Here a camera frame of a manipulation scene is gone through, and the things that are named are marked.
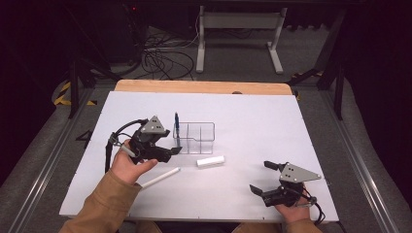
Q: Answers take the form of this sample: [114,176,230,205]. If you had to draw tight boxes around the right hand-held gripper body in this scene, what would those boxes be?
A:
[261,162,323,208]

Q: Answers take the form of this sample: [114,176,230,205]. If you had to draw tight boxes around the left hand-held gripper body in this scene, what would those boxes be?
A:
[128,115,173,164]

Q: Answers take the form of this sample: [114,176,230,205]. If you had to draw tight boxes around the blue pen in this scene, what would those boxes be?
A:
[174,112,181,149]

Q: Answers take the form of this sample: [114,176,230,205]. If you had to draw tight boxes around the clear acrylic organizer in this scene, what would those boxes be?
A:
[172,121,216,155]

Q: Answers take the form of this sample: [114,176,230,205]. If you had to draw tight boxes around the white pen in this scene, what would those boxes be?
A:
[139,166,182,189]

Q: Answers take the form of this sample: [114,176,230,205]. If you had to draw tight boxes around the person's left hand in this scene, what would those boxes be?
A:
[110,139,159,186]

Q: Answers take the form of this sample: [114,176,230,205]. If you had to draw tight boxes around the person's right hand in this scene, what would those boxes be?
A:
[275,183,312,224]

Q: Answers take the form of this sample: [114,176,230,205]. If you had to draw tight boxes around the white eraser block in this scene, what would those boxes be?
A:
[195,154,225,168]

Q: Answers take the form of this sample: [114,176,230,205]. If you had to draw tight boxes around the white board sheet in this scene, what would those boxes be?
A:
[58,90,339,222]

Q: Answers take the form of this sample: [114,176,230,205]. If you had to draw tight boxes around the person's left leg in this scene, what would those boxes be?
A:
[135,220,163,233]

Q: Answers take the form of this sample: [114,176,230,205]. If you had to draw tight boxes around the black metal stand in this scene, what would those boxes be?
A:
[66,3,122,119]
[286,9,348,120]

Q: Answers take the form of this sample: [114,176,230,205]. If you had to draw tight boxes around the yellow black hazard tape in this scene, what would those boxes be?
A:
[52,81,98,107]

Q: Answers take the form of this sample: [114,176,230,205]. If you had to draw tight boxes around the dark equipment rack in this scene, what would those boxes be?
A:
[106,0,147,66]

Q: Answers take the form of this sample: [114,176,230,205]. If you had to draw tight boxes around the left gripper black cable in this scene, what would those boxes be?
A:
[104,118,149,174]

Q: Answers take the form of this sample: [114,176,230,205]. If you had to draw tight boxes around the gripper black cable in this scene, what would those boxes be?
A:
[300,187,326,226]
[104,118,149,174]

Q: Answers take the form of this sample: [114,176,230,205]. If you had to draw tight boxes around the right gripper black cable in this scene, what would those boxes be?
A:
[300,187,326,226]

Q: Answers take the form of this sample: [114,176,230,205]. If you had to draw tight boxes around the aluminium rail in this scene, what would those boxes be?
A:
[8,88,95,233]
[319,90,397,233]

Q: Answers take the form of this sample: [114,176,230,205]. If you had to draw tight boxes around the bundle of black floor cables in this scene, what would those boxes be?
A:
[139,25,198,82]

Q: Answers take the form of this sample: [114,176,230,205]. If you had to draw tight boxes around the white metal desk frame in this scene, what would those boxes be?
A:
[195,5,289,75]

